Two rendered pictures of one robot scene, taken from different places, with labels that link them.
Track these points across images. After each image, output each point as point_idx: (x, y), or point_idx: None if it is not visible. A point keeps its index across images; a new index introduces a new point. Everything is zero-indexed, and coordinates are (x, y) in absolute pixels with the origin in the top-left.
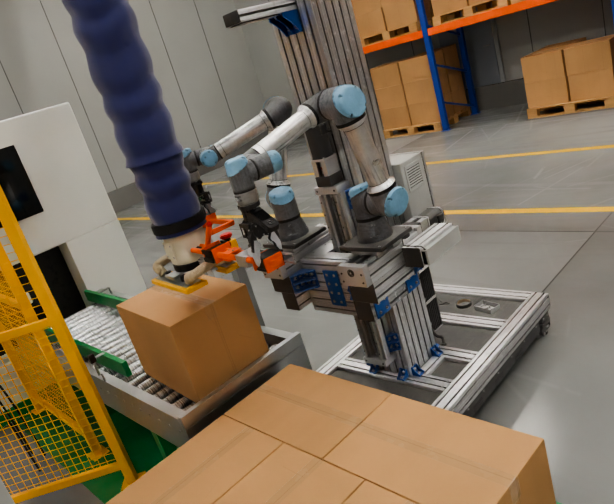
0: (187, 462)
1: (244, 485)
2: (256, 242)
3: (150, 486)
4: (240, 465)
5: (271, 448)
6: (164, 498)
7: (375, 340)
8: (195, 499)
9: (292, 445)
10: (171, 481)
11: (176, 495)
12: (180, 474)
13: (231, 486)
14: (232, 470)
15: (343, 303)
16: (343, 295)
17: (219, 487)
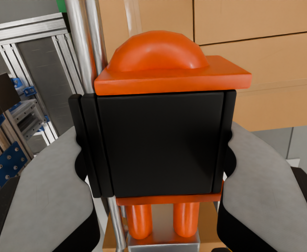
0: (255, 107)
1: (257, 27)
2: (284, 232)
3: (290, 109)
4: (238, 57)
5: (207, 50)
6: (297, 84)
7: (23, 114)
8: (288, 55)
9: (193, 33)
10: (279, 98)
11: (290, 77)
12: (269, 99)
13: (262, 39)
14: (246, 58)
15: (16, 146)
16: (6, 150)
17: (268, 48)
